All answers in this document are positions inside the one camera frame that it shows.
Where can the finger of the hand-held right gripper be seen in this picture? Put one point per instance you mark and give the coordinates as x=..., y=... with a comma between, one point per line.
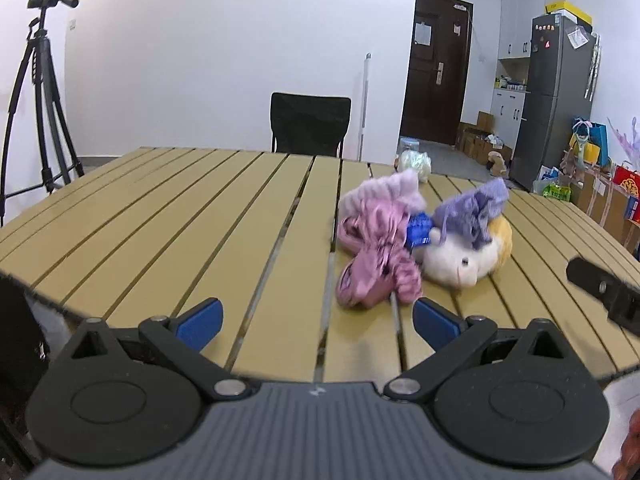
x=600, y=285

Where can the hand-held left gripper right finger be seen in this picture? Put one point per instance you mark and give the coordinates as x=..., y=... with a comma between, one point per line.
x=435, y=322

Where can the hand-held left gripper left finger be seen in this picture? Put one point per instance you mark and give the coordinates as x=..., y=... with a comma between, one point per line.
x=202, y=322

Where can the blue plastic wrapper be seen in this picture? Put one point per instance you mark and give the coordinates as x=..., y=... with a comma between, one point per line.
x=420, y=230

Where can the cream yellow plush toy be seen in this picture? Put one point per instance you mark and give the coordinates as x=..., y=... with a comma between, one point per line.
x=460, y=260

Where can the large cardboard box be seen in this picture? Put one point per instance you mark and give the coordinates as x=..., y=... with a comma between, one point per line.
x=600, y=205

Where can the pink satin cloth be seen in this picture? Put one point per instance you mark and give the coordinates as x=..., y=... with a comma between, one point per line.
x=380, y=240

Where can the green snack packet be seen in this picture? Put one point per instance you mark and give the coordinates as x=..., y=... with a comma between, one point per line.
x=557, y=192

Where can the red gift box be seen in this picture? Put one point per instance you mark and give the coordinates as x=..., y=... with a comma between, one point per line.
x=627, y=185

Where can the tan slatted folding table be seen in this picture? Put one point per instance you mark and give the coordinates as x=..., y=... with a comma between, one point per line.
x=150, y=220

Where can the purple ruffled cloth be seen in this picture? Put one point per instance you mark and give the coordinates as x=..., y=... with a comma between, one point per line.
x=470, y=210

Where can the yellow gift bag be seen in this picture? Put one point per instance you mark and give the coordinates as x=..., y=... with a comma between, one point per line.
x=587, y=152

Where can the purple floral decoration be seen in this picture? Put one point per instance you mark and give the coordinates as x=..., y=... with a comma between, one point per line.
x=627, y=140

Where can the blue gift bag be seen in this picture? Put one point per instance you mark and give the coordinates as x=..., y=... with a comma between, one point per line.
x=597, y=135

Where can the small brown plush toy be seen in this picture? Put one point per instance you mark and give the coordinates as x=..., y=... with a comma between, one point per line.
x=497, y=162

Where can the white plastic bag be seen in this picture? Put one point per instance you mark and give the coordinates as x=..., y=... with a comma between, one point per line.
x=415, y=162

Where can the clear plastic container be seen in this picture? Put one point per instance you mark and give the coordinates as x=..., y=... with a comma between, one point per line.
x=411, y=144

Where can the grey refrigerator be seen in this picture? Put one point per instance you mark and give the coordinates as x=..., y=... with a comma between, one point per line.
x=550, y=110

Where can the open cardboard box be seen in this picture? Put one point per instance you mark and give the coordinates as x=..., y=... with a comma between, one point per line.
x=480, y=142

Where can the black mesh chair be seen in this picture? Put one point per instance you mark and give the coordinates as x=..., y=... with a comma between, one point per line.
x=310, y=125

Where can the dark brown door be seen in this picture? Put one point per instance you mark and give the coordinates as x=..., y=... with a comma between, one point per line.
x=435, y=85

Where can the black tripod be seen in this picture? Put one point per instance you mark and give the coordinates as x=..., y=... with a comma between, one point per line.
x=46, y=110

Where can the white kitchen cabinet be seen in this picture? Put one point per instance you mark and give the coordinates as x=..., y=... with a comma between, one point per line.
x=515, y=25

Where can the yellow box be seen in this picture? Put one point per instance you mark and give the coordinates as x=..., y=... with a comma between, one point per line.
x=565, y=7

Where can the white paper sheet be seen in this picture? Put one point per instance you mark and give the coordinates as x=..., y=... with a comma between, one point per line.
x=422, y=34

